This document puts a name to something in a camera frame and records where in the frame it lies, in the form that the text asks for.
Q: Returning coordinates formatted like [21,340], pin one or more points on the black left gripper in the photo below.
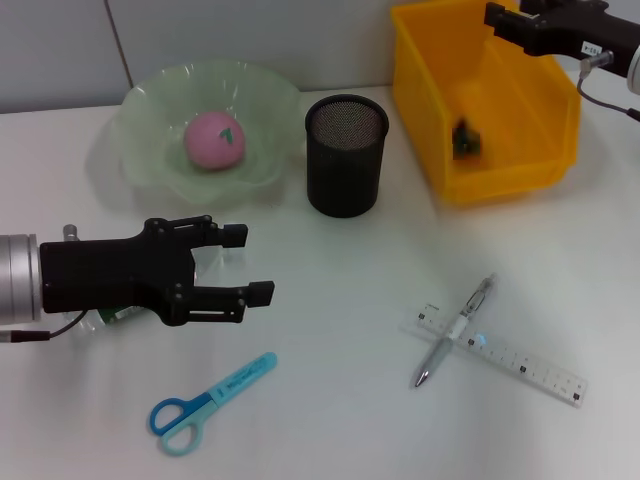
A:
[110,275]

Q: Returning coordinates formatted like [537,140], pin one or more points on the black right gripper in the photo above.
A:
[560,32]

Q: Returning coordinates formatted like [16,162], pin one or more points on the clear plastic ruler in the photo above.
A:
[540,375]

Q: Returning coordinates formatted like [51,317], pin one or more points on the pink toy peach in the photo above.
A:
[212,142]

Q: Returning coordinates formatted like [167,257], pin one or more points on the pale green glass fruit plate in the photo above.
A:
[260,95]

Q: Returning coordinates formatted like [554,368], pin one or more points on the green plastic wrapper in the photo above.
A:
[466,140]

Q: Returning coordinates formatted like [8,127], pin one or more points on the silver ballpoint pen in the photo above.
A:
[440,352]

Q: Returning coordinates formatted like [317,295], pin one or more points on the yellow plastic bin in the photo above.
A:
[520,150]

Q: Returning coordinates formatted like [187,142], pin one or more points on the black mesh pen cup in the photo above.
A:
[342,165]

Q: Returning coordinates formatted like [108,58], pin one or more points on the clear water bottle green label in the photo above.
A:
[117,315]

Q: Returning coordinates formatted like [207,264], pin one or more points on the blue capped scissors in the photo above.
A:
[230,387]

